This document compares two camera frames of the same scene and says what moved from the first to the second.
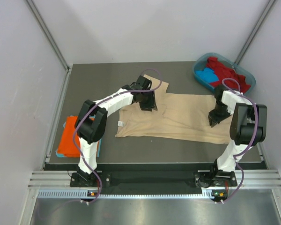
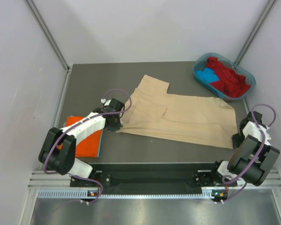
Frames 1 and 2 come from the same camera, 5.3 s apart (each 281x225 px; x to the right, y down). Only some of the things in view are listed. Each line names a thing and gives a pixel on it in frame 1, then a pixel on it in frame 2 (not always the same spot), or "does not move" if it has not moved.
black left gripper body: x=146 y=101 -> x=116 y=125
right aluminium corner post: x=255 y=31 does not move
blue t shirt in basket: x=208 y=75 does not move
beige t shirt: x=178 y=117 does not move
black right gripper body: x=220 y=111 -> x=237 y=138
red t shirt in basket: x=223 y=71 does not move
